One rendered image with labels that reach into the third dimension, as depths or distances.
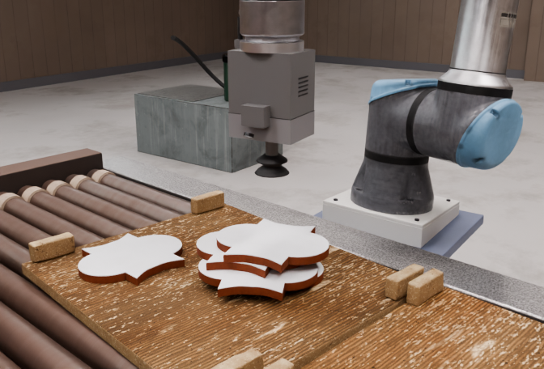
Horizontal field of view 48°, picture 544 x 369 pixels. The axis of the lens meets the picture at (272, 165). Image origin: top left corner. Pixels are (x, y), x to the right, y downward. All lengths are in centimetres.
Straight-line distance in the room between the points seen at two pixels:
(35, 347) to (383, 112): 66
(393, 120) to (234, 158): 336
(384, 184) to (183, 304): 48
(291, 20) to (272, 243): 28
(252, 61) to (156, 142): 418
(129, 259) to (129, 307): 11
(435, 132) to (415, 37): 894
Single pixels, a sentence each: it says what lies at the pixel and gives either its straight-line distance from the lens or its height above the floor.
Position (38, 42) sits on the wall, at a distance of 869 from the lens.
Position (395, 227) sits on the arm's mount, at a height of 90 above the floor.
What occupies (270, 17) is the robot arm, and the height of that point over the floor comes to 126.
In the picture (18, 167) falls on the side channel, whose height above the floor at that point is 95.
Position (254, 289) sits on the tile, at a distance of 73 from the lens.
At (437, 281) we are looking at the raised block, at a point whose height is 95.
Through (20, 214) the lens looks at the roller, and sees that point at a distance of 117.
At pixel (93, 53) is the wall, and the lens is 923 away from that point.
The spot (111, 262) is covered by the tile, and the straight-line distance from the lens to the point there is 84.
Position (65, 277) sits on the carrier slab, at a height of 94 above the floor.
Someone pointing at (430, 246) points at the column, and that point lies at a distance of 108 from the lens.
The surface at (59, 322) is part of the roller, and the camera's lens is 79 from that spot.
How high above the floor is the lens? 130
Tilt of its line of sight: 16 degrees down
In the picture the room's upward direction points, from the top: straight up
